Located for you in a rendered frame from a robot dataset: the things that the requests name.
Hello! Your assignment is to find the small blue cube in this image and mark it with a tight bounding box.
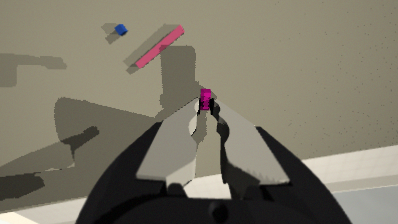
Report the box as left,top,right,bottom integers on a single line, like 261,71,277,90
114,24,128,35

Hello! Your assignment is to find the small magenta block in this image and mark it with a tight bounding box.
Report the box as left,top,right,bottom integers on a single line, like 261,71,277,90
200,89,211,110

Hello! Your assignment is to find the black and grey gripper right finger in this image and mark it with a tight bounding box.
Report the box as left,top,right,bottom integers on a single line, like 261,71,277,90
210,98,352,224

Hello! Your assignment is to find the pink rod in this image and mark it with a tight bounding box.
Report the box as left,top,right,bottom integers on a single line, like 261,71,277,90
135,25,184,68

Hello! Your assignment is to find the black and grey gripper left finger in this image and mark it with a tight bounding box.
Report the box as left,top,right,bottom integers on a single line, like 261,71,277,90
75,97,201,224

